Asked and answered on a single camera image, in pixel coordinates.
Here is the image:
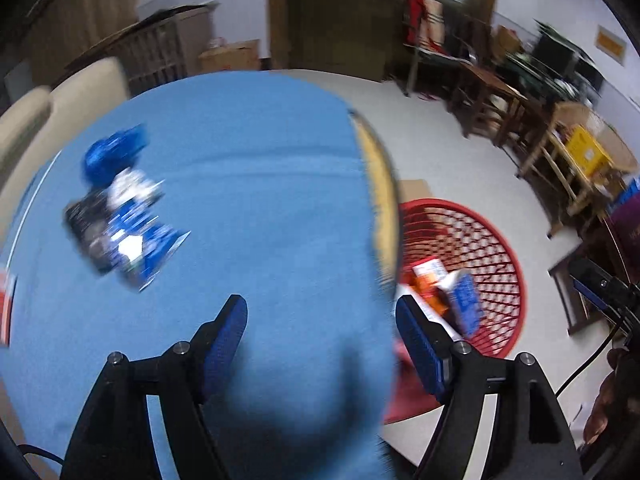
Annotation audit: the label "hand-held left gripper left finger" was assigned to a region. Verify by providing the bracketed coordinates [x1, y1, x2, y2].
[60, 293, 249, 480]

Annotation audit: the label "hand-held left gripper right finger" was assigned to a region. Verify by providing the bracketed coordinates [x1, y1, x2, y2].
[395, 295, 584, 480]

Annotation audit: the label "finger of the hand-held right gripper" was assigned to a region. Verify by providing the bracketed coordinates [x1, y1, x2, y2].
[569, 258, 614, 312]

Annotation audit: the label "white and blue medicine box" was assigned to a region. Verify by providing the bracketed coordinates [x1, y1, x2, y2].
[440, 269, 484, 337]

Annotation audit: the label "tall orange and white box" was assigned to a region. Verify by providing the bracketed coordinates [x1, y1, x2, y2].
[400, 258, 463, 341]

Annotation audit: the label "red plastic basket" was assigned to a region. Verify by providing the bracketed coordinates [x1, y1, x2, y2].
[396, 198, 529, 359]

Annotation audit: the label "person's right hand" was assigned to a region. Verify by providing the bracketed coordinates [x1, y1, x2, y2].
[583, 347, 640, 447]

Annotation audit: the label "small wooden stool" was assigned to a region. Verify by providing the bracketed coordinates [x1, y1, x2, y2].
[547, 254, 607, 337]

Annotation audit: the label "red plastic stool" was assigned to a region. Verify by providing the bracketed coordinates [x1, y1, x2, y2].
[382, 340, 444, 427]

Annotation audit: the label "blue and silver packet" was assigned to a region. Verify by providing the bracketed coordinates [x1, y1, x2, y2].
[102, 209, 192, 294]

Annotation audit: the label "light wooden table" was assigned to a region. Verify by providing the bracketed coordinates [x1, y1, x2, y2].
[516, 101, 640, 242]

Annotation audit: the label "yellow plastic crate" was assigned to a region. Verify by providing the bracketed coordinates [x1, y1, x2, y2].
[564, 124, 614, 179]

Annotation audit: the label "flat cardboard sheet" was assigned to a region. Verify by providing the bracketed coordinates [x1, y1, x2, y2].
[398, 179, 437, 207]

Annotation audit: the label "blue tablecloth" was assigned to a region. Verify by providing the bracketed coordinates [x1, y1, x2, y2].
[0, 71, 402, 480]

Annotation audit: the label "round wooden table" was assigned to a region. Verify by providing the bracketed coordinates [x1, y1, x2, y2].
[349, 109, 404, 288]

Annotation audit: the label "black foil packet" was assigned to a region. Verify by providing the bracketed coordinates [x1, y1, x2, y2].
[63, 189, 127, 277]

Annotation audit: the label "crumpled white tissue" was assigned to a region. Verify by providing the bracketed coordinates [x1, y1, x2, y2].
[107, 169, 166, 207]

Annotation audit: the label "flat orange and white box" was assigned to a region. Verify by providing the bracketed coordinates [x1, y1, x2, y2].
[0, 269, 19, 349]

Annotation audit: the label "dark wooden table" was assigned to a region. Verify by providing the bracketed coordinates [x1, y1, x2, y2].
[446, 15, 529, 147]

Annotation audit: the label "blue plastic bag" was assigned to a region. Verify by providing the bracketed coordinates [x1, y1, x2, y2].
[82, 123, 150, 187]

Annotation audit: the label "black monitor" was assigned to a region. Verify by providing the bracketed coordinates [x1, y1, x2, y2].
[529, 34, 604, 97]

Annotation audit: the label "thin white stick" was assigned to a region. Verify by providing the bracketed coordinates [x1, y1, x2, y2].
[7, 150, 63, 261]

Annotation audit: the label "brown cardboard box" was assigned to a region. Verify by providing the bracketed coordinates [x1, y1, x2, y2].
[198, 39, 262, 74]

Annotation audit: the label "beige leather sofa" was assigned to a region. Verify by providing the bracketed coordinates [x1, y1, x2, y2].
[0, 57, 132, 202]

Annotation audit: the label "wooden lattice cabinet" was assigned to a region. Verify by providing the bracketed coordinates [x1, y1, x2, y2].
[64, 4, 217, 97]

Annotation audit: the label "red striped towel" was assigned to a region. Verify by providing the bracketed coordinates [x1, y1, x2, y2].
[404, 0, 447, 55]

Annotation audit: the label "wooden double door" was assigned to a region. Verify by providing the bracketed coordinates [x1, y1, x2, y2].
[264, 0, 502, 82]

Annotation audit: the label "beige curtains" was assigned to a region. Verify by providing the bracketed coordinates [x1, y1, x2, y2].
[24, 0, 142, 63]

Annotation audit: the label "black cable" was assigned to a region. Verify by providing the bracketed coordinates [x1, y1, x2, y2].
[554, 310, 632, 397]
[15, 443, 65, 464]

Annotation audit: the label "orange wall sign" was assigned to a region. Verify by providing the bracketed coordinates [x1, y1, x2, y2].
[594, 26, 629, 67]

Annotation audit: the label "metal frame chair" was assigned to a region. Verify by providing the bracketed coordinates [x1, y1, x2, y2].
[402, 0, 477, 99]

